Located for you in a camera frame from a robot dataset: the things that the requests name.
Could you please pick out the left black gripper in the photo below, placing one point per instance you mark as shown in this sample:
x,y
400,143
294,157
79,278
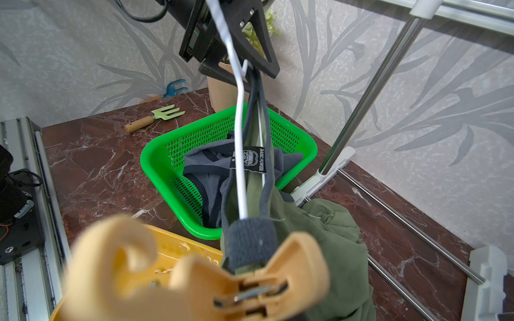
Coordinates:
x,y
233,28

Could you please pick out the navy blue tank top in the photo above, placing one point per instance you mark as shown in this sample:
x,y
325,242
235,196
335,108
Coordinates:
x,y
208,168

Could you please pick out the white wire hanger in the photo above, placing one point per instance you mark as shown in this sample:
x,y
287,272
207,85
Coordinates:
x,y
239,71

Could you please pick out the yellow plastic tray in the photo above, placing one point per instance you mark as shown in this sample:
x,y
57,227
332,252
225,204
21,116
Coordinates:
x,y
124,270

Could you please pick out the green garden fork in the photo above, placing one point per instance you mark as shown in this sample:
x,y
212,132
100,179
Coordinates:
x,y
164,113

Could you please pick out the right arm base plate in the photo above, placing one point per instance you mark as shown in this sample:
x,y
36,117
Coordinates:
x,y
20,222

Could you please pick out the metal clothes rack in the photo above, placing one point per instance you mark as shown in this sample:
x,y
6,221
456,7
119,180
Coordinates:
x,y
439,128

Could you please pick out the green perforated plastic basket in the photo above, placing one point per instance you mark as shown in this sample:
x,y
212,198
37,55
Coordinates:
x,y
162,160

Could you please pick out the blue garden trowel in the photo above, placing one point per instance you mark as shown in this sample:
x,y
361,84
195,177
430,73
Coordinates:
x,y
171,90

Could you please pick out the olive green tank top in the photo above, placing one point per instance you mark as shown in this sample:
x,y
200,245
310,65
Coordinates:
x,y
249,244

